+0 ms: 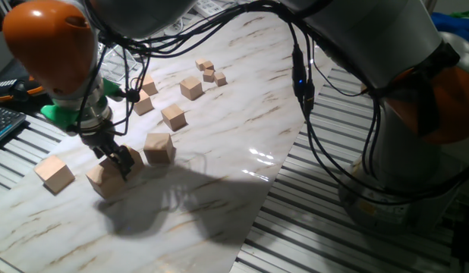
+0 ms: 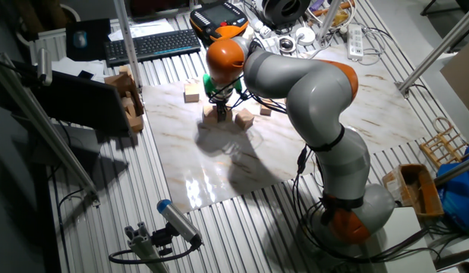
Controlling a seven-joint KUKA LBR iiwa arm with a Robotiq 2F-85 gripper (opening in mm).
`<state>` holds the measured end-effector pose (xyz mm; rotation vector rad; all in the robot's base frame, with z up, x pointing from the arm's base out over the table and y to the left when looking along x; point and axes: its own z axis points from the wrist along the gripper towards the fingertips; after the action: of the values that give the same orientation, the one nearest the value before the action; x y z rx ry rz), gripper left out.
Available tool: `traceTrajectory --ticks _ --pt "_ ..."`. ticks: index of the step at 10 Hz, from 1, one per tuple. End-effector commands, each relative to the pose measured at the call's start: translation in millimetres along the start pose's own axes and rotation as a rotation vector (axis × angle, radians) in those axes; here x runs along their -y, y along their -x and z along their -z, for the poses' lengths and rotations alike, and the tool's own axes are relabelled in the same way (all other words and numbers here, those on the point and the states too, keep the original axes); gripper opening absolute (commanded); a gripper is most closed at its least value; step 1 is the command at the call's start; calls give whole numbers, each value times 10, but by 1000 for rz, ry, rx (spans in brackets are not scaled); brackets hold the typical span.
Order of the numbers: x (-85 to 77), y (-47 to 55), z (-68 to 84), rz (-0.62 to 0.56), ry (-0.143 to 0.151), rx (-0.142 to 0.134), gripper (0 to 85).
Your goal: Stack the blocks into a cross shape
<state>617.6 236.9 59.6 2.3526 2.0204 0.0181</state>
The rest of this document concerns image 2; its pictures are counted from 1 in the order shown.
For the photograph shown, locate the white paper sheet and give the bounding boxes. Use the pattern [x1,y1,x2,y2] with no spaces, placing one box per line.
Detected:
[107,17,175,42]

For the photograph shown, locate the wooden lattice rack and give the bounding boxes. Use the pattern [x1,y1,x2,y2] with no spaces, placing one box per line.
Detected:
[419,116,469,170]

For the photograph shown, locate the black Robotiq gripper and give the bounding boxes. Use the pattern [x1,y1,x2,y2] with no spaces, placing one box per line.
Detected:
[211,93,231,123]

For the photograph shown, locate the orange brown bin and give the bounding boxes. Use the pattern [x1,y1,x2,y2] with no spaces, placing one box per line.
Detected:
[382,162,445,221]

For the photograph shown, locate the stack of white papers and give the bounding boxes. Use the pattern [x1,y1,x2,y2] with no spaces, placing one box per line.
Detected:
[51,56,106,83]

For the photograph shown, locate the dark computer mouse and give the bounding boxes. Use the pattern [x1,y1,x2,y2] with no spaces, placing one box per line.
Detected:
[72,30,89,49]

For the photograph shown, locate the brown cardboard sheet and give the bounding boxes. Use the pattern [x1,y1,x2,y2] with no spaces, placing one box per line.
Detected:
[439,36,469,122]

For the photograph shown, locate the silver camera with blue end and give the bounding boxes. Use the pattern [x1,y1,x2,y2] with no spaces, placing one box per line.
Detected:
[156,198,203,246]

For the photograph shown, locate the white round puck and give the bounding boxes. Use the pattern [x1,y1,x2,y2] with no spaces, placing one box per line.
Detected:
[294,26,317,47]

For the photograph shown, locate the black monitor screen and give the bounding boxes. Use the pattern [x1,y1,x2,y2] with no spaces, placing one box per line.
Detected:
[27,69,134,134]

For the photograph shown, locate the white power strip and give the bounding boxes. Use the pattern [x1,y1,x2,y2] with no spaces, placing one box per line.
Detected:
[346,24,364,61]

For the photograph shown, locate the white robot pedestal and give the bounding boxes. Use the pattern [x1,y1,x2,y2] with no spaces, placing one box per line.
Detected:
[374,206,439,273]

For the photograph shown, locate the black filament spool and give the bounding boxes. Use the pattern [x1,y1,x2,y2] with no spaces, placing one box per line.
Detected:
[261,0,312,28]

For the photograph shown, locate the silver depth camera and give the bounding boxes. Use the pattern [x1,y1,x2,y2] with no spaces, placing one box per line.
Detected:
[36,47,54,87]

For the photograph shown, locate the slanted aluminium profile beam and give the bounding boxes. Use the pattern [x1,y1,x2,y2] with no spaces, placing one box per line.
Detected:
[0,52,102,208]

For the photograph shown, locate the blue bag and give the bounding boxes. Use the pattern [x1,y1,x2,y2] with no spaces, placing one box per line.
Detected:
[435,146,469,233]

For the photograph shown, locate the clear plastic container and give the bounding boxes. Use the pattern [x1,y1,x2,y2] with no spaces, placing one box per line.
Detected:
[259,36,281,54]

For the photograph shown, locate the orange black teach pendant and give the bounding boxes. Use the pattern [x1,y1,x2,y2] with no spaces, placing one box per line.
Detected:
[189,1,250,46]

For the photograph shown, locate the white power plug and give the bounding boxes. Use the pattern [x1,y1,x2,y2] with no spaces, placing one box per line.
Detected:
[250,17,274,39]

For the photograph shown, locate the black camera clamp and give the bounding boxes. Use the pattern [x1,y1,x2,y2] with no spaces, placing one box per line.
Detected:
[150,222,179,257]

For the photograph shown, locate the white marble pattern mat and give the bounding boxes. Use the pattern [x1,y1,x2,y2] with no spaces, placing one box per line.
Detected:
[142,44,432,214]

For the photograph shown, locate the short aluminium mount profile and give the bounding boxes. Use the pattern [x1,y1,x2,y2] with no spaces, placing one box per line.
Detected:
[124,221,171,273]

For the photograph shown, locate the brown cardboard box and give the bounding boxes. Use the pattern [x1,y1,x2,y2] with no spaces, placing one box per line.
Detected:
[103,71,146,133]

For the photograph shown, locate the black computer keyboard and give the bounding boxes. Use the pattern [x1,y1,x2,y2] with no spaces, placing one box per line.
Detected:
[104,28,203,68]

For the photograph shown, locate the aluminium profile post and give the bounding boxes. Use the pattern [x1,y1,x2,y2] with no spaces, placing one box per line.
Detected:
[112,0,143,92]
[316,0,342,43]
[395,2,469,96]

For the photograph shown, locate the silver round dish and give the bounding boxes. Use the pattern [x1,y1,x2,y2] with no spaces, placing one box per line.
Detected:
[278,36,297,54]

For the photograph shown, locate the black camera cable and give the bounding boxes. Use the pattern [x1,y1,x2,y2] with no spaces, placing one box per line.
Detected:
[108,237,203,265]

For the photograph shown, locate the black mouse pad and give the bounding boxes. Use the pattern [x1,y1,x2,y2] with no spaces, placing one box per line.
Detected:
[65,17,112,62]

